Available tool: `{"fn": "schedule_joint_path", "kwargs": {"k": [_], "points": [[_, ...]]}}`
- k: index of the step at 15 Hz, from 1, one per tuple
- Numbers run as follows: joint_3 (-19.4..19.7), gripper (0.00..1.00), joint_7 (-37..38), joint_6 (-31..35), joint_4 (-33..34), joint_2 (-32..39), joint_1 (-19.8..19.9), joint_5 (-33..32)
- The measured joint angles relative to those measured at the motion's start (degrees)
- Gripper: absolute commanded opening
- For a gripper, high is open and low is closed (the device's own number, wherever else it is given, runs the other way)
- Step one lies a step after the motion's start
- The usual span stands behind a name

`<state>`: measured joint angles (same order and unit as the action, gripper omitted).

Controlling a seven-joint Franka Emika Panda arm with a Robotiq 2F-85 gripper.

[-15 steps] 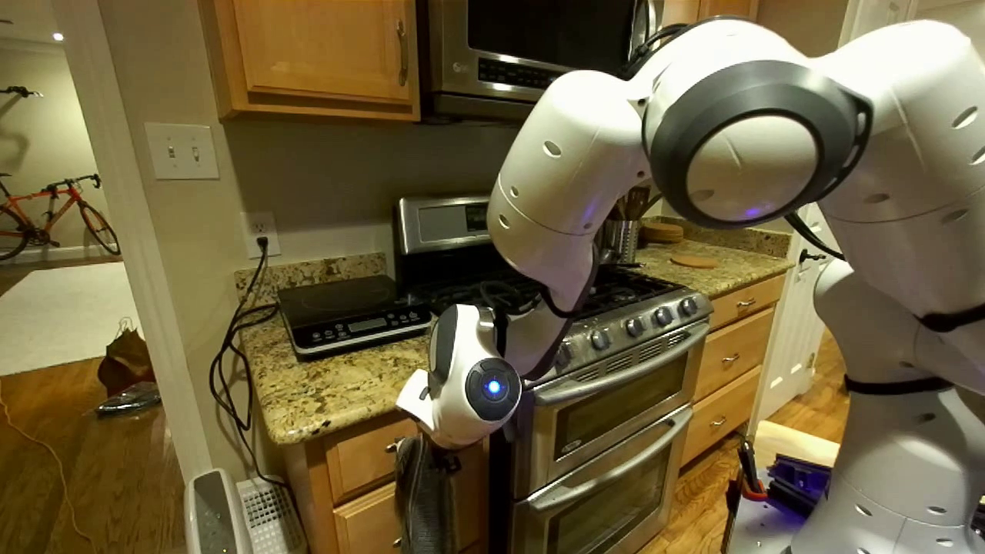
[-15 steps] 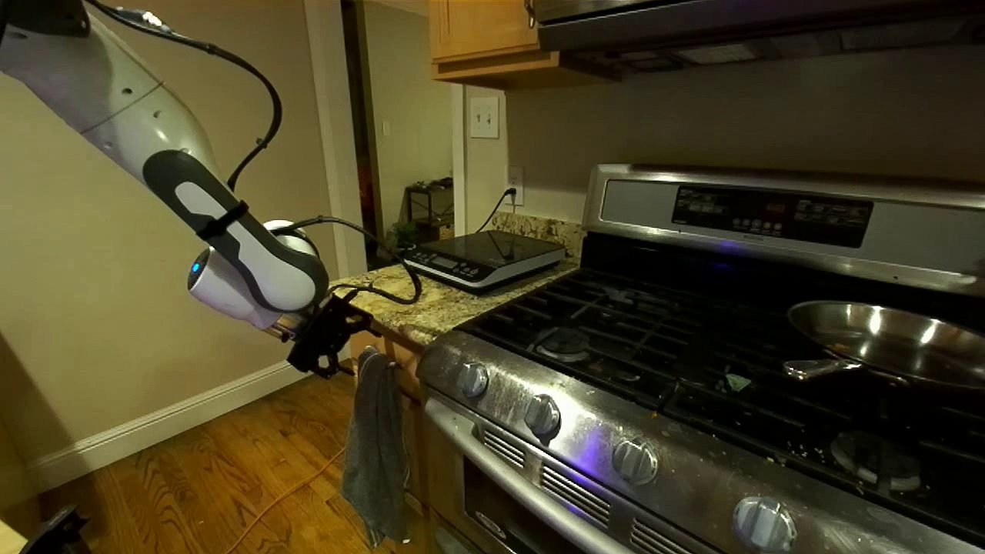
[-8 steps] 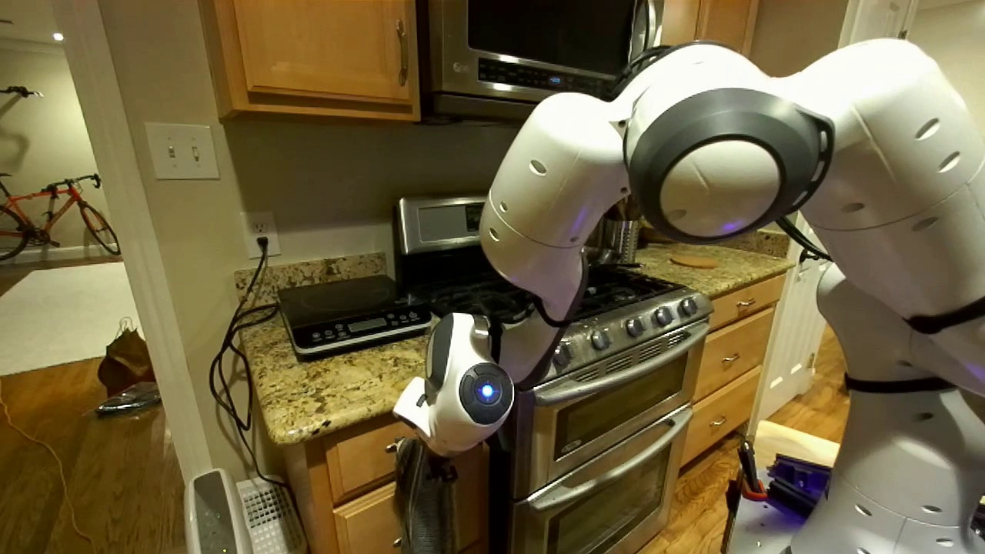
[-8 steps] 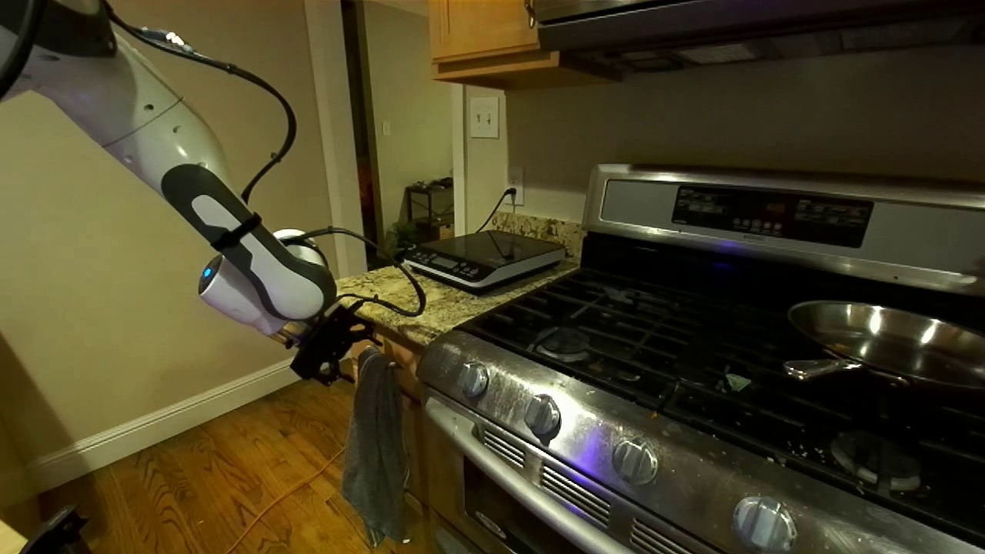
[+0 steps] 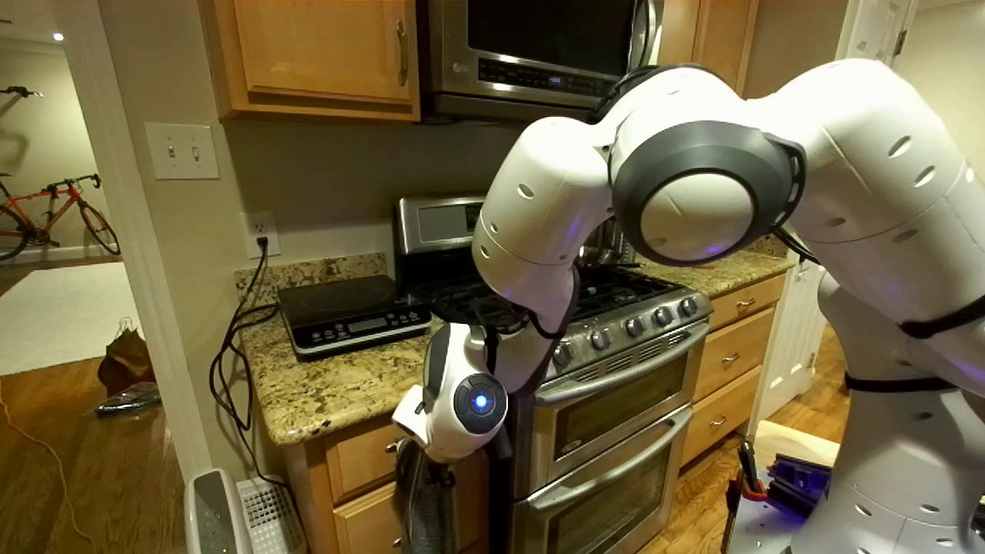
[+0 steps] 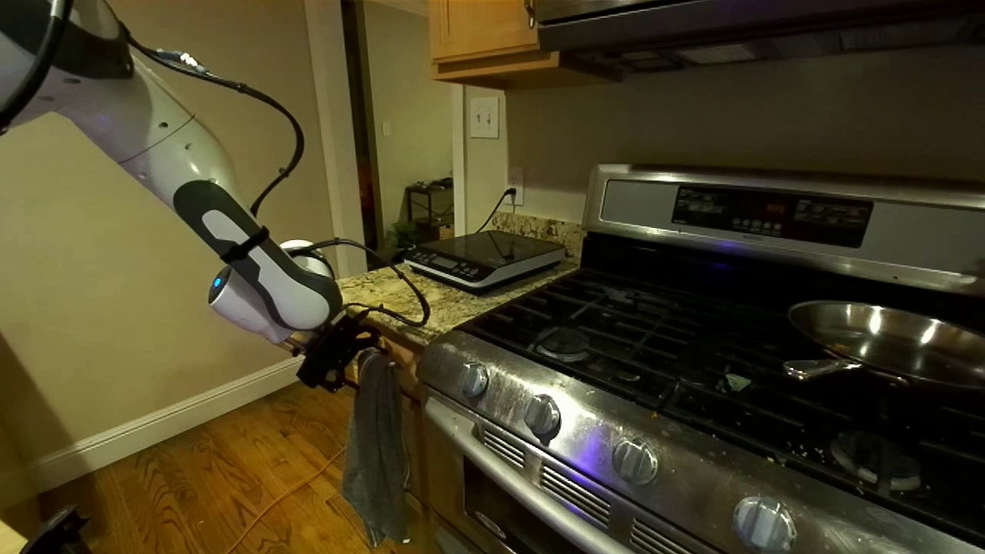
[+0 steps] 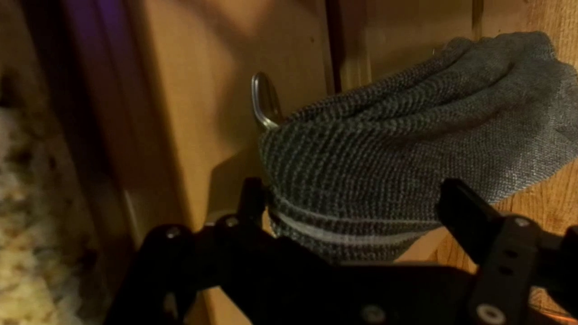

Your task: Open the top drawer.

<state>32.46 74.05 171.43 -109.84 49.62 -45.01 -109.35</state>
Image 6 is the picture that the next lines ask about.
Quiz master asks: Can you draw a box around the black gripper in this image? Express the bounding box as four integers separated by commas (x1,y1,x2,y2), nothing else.
291,311,382,393

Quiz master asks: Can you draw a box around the granite countertop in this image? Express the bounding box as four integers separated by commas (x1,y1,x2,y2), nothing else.
332,212,591,348

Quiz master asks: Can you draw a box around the gray striped hand towel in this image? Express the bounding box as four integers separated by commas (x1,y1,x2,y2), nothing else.
338,348,413,547

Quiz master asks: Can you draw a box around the round steel stove knob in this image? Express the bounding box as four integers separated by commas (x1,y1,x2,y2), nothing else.
455,365,493,406
728,494,799,554
520,393,565,447
609,434,665,489

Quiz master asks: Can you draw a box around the wooden base cabinet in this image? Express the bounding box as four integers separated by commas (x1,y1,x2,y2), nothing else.
406,393,470,554

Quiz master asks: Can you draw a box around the black induction cooktop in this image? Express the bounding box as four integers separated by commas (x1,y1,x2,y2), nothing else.
401,229,569,297

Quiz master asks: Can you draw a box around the white baseboard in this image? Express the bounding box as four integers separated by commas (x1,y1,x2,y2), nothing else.
26,353,307,495

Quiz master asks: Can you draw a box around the stainless steel gas range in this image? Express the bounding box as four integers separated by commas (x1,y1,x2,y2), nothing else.
417,160,985,554

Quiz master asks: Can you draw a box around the dark range hood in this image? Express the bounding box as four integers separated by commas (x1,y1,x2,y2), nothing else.
525,0,985,80

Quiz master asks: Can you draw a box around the stainless steel frying pan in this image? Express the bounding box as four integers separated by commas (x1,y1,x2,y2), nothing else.
781,297,985,397

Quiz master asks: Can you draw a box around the black wire rack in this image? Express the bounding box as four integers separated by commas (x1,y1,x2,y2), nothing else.
401,177,458,246

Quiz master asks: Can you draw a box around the black cooktop power cord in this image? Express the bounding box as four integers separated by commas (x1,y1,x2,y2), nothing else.
474,184,516,238

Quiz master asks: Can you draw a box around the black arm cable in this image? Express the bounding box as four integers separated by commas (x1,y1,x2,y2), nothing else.
121,35,433,333

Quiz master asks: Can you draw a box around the white door frame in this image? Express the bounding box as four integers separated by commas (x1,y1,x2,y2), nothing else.
299,0,375,285

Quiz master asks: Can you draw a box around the white light switch plate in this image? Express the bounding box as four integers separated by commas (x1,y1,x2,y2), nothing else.
466,89,504,142

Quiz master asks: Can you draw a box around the wooden wall cabinet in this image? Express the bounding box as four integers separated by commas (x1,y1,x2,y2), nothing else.
426,0,626,87

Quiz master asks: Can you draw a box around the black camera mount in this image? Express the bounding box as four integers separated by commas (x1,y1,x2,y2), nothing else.
16,504,92,554

